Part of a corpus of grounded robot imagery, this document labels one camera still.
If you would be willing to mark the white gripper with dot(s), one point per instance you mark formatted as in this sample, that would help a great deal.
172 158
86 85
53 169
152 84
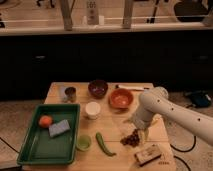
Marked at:
142 117

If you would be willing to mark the dark grape bunch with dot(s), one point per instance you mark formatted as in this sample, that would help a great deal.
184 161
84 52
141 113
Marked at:
132 140

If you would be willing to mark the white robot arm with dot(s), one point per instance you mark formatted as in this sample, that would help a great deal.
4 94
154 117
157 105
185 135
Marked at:
155 101

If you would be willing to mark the orange bowl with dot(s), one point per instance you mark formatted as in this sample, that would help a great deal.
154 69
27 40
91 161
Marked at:
120 98

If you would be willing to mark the wooden block brush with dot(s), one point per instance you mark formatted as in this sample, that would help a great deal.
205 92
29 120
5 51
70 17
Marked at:
147 155

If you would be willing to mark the green chili pepper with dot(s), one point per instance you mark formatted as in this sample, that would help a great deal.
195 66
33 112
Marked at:
102 145

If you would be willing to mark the white cup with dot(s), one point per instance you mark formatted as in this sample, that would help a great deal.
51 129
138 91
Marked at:
92 110

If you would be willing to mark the dark purple bowl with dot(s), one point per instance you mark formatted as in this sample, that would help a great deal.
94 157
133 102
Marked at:
98 88

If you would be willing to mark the dark bag on floor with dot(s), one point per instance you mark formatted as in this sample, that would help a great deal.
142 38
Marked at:
199 99

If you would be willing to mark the small green cup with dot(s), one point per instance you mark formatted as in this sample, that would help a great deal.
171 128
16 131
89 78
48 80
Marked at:
83 142

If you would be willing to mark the metal can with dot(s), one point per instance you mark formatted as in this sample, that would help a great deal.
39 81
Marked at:
70 93

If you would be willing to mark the blue sponge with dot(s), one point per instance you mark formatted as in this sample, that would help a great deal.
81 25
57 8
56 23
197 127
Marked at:
59 128

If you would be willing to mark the orange fruit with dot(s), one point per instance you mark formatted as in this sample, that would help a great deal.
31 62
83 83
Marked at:
45 121

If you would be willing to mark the white handled utensil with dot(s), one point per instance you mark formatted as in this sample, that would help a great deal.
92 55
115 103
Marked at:
136 88

